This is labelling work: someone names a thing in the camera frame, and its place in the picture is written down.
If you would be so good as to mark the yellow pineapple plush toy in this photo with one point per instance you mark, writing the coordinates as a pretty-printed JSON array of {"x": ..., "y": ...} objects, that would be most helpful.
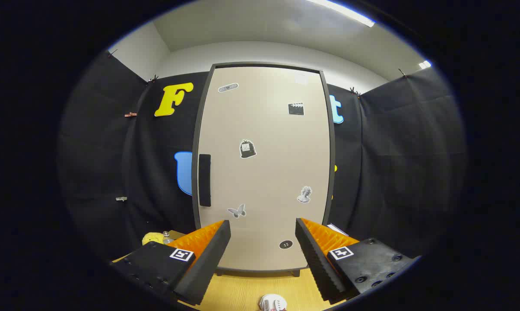
[{"x": 152, "y": 238}]

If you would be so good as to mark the grey cabinet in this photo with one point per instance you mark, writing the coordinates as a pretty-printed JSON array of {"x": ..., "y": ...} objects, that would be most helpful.
[{"x": 194, "y": 194}]

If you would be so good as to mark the green label bottle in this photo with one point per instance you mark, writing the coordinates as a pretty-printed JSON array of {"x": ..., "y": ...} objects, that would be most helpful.
[{"x": 167, "y": 238}]

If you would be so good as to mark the white sneaker shoe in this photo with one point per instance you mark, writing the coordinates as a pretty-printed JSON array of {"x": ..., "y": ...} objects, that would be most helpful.
[{"x": 272, "y": 302}]

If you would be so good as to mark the black backdrop cloth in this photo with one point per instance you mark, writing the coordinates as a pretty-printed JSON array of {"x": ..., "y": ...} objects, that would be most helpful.
[{"x": 394, "y": 151}]

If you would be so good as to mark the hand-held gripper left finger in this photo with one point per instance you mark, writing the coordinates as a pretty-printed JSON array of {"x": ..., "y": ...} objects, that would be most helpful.
[{"x": 208, "y": 268}]

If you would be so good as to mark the white spine book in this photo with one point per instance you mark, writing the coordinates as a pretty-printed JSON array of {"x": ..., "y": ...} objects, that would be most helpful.
[{"x": 337, "y": 229}]

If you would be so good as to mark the small ceiling light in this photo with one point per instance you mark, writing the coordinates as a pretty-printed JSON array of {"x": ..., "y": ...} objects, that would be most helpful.
[{"x": 424, "y": 65}]

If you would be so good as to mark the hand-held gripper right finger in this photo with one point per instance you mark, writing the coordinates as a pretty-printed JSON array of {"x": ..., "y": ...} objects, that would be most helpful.
[{"x": 318, "y": 263}]

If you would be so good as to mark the long ceiling light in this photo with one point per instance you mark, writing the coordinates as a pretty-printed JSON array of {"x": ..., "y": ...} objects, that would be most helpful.
[{"x": 346, "y": 13}]

